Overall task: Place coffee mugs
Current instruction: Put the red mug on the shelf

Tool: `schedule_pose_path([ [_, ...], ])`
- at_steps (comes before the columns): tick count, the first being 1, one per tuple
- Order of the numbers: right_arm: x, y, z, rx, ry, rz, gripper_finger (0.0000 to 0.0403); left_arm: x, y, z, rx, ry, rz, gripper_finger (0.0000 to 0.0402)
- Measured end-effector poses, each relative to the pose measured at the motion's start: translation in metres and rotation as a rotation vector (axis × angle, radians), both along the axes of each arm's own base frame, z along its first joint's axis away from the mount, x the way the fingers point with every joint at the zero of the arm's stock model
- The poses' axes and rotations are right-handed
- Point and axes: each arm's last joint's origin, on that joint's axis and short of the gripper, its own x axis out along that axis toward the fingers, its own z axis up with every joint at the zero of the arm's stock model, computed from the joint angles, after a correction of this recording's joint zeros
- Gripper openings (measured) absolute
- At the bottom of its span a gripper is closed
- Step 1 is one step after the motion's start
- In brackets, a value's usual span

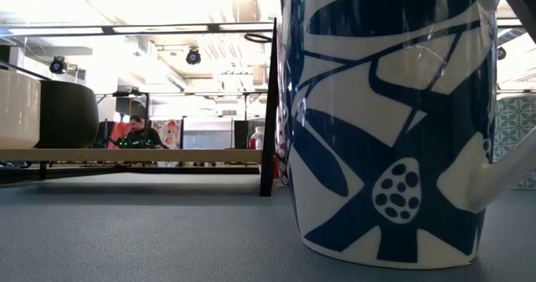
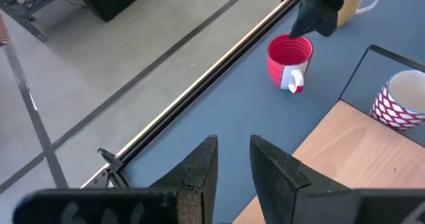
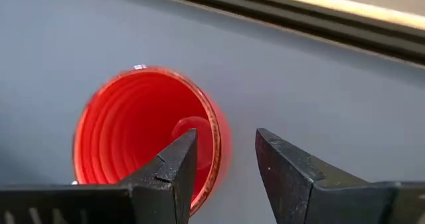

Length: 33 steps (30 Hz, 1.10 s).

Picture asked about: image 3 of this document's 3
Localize red and white mug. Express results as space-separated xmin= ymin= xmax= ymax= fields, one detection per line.
xmin=72 ymin=65 xmax=233 ymax=217

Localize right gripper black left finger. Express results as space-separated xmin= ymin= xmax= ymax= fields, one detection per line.
xmin=0 ymin=128 xmax=199 ymax=224

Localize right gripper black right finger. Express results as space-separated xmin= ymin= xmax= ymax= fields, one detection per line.
xmin=255 ymin=128 xmax=425 ymax=224

